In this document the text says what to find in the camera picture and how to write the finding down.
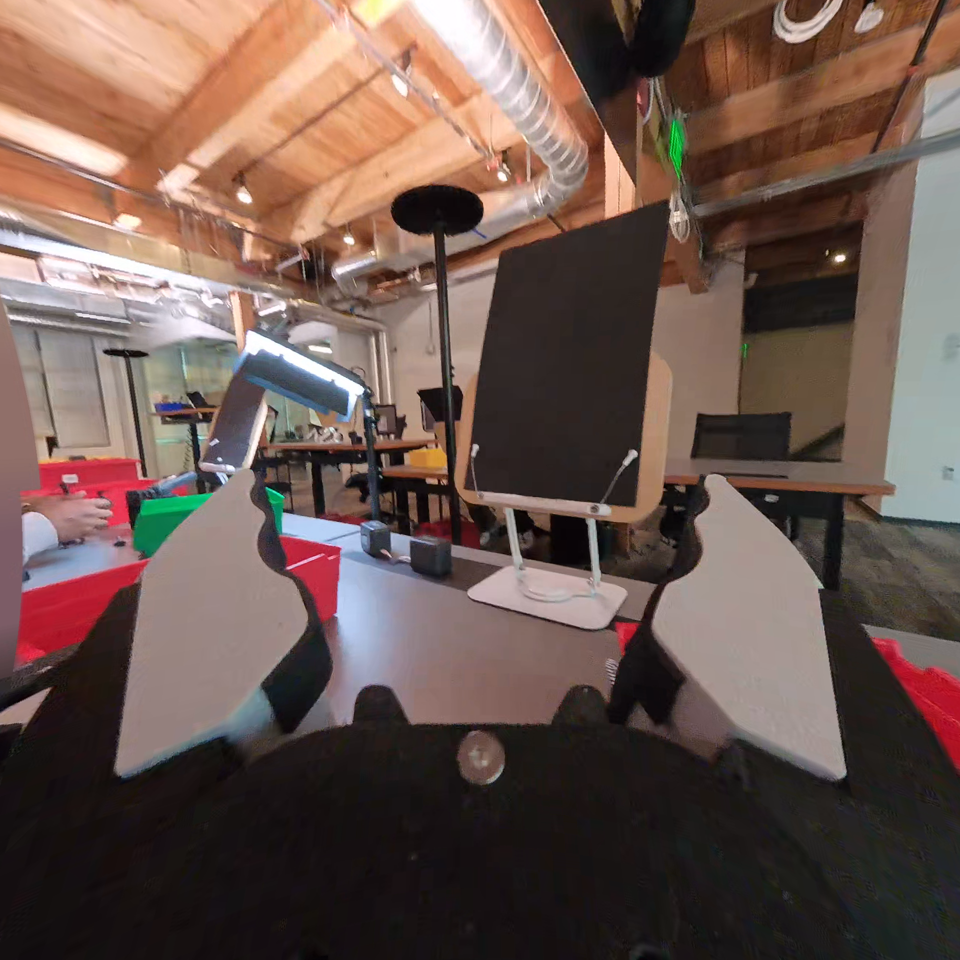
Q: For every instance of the black rounded ceiling fixture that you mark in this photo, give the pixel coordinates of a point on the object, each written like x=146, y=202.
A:
x=664, y=34

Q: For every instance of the black tablet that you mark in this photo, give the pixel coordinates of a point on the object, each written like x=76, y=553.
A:
x=570, y=352

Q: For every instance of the another person's forearm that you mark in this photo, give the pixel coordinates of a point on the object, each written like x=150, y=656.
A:
x=37, y=536

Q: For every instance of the black pole with disc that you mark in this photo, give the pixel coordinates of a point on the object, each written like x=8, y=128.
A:
x=439, y=210

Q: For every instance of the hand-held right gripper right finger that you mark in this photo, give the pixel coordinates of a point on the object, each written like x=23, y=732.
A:
x=750, y=637

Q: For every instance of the led light panel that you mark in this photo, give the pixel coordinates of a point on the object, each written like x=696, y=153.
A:
x=300, y=375

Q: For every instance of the red plastic bin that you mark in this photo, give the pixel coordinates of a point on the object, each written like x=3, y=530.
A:
x=90, y=474
x=922, y=690
x=311, y=577

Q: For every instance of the wooden top desk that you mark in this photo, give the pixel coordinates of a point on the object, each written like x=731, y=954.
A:
x=787, y=476
x=337, y=445

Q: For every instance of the green exit sign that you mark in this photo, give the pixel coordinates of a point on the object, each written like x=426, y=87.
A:
x=677, y=146

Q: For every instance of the black office chair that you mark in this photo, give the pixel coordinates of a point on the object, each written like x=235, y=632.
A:
x=742, y=435

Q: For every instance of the small dark cube device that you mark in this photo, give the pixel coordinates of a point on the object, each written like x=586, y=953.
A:
x=375, y=538
x=431, y=556

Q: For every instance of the wooden white tablet stand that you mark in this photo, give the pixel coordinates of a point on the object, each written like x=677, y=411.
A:
x=547, y=600

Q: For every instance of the silver ventilation duct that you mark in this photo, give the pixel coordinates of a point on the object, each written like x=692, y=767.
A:
x=517, y=97

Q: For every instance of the yellow box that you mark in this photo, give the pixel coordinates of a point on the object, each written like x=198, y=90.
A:
x=426, y=458

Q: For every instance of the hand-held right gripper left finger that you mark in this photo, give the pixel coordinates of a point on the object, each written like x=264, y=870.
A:
x=210, y=615

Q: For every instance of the green plastic bin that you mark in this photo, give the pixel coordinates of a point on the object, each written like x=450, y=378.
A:
x=180, y=517

